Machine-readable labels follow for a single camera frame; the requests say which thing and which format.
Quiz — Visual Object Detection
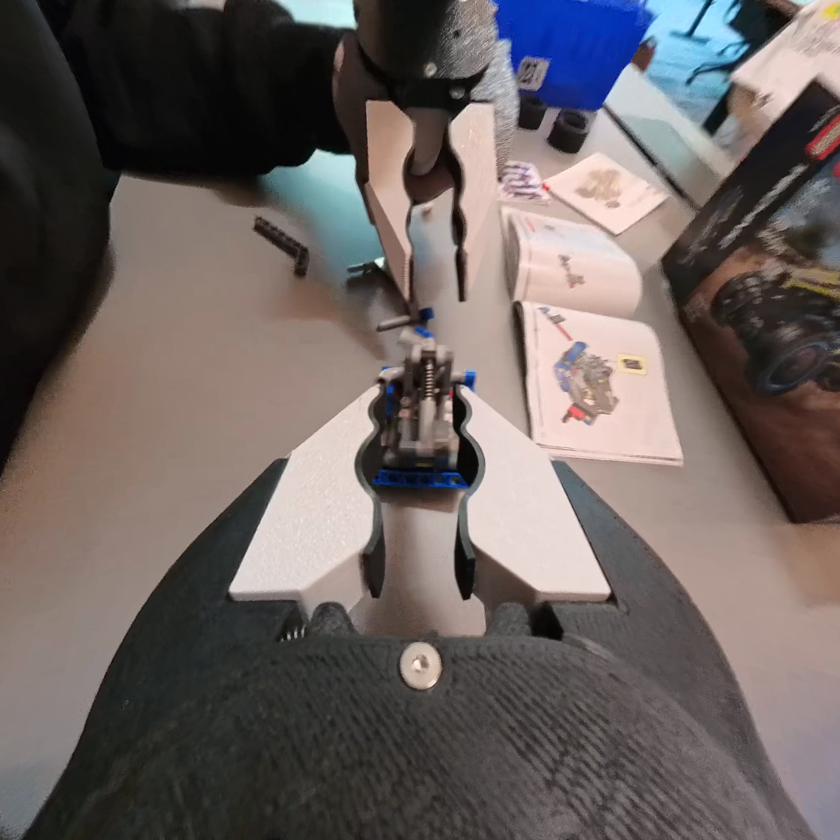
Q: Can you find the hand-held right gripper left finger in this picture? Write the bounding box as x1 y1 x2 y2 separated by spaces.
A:
227 384 395 605

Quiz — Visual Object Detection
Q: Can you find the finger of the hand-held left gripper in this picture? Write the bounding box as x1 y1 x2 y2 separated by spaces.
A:
364 100 425 319
446 103 501 303

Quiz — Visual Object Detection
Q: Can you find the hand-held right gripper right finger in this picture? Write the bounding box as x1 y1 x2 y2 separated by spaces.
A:
454 386 615 605

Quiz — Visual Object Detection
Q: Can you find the blue grey lego chassis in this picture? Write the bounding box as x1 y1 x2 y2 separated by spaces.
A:
370 346 478 491

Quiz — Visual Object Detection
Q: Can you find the person's left forearm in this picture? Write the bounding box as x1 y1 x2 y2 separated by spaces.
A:
39 0 358 176

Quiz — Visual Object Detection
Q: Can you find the lego sticker sheet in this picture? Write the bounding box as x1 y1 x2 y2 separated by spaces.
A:
496 160 549 206

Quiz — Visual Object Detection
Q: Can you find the black angled lego beam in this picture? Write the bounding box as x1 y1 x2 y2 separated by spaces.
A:
253 217 312 278

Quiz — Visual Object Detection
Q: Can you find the closed white lego booklet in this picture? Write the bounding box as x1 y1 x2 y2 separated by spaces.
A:
543 151 671 238

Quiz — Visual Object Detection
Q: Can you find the open lego instruction booklet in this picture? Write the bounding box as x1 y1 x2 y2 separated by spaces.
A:
501 206 683 468

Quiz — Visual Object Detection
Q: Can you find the black lego set box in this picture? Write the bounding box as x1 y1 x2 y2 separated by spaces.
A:
660 79 840 524

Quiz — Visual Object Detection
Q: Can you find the person's left hand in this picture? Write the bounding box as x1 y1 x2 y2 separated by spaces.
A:
332 32 370 191

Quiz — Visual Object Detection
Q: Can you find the blue plastic bin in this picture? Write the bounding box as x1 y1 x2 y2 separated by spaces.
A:
495 0 655 112

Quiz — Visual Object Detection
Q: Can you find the printed paper instruction sheet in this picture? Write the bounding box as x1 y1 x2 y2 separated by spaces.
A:
728 0 840 142

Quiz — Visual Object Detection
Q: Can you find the person's black clothed torso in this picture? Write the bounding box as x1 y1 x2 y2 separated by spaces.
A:
0 0 112 475

